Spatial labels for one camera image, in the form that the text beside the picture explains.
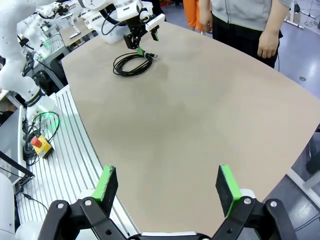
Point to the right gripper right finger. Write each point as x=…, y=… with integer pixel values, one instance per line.
x=228, y=190

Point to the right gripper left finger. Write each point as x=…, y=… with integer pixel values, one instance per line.
x=105, y=190

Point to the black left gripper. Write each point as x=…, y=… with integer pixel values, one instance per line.
x=135, y=35

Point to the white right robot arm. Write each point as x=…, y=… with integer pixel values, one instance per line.
x=6, y=205

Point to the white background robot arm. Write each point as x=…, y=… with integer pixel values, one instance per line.
x=32, y=32

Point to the person's right forearm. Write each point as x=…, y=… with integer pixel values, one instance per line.
x=205, y=5

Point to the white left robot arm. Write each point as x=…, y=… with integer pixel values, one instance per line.
x=10, y=50

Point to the person's right hand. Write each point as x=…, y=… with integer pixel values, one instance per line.
x=206, y=22

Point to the person's left hand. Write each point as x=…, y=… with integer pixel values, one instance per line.
x=267, y=45

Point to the clear plastic storage container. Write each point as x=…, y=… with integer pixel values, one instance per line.
x=110, y=37

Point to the person in orange clothes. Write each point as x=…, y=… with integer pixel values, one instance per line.
x=191, y=12

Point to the wooden side desk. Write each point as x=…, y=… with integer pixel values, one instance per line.
x=80, y=32

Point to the yellow emergency stop box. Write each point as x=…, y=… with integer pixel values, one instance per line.
x=42, y=150

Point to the person in grey hoodie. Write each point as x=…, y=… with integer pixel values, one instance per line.
x=240, y=12

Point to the grey panel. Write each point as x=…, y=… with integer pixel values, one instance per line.
x=10, y=137

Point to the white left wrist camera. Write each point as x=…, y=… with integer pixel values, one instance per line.
x=155, y=22

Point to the aluminium rail base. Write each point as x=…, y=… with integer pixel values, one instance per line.
x=75, y=150

